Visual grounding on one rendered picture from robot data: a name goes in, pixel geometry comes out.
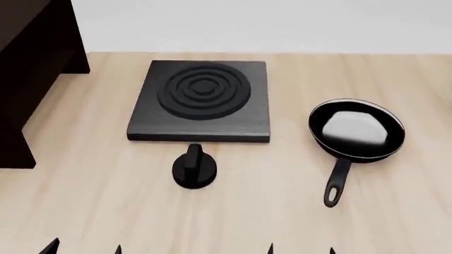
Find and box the dark brown wooden cabinet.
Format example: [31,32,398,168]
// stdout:
[0,0,91,169]

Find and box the black round stove knob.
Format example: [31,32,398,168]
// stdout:
[172,143,218,191]

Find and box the black frying pan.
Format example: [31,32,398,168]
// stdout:
[308,98,406,208]

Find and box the black square stove plate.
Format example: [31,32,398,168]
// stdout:
[126,59,272,145]

